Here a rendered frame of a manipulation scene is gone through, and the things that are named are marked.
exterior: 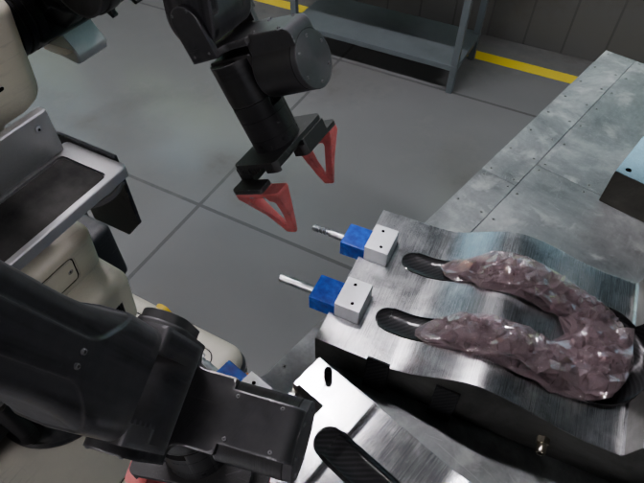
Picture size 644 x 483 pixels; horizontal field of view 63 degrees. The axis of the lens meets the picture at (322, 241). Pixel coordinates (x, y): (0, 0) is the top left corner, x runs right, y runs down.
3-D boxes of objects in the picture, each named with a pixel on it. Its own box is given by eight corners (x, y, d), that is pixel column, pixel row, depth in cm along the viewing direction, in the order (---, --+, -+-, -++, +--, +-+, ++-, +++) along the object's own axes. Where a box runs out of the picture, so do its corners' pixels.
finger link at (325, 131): (358, 171, 68) (330, 107, 63) (333, 205, 64) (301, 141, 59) (317, 173, 73) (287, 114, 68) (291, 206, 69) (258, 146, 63)
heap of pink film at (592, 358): (407, 349, 68) (416, 315, 62) (446, 252, 79) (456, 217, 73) (620, 432, 61) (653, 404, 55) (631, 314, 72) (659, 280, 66)
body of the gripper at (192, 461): (248, 502, 44) (237, 473, 38) (132, 480, 45) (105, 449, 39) (266, 426, 48) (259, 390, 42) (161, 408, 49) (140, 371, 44)
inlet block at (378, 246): (306, 249, 83) (305, 226, 79) (319, 227, 86) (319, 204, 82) (383, 277, 79) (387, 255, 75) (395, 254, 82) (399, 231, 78)
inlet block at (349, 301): (273, 301, 76) (270, 279, 72) (288, 276, 79) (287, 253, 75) (356, 333, 73) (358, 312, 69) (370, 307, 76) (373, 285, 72)
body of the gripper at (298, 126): (326, 126, 63) (300, 69, 59) (282, 176, 57) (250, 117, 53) (286, 131, 67) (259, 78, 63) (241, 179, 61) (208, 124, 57)
